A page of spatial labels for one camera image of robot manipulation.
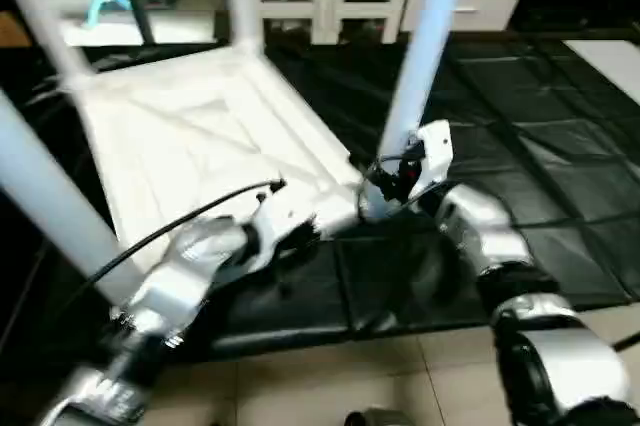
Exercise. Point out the white plastic table top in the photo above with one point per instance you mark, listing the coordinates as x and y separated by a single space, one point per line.
210 136

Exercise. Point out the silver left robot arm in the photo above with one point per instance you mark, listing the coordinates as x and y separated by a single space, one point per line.
170 286

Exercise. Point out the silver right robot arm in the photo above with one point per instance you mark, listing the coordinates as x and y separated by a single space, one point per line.
500 246

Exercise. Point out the black work mat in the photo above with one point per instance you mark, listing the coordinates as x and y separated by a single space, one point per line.
500 146

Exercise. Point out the white flat board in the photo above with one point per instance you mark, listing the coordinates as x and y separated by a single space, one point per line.
610 61

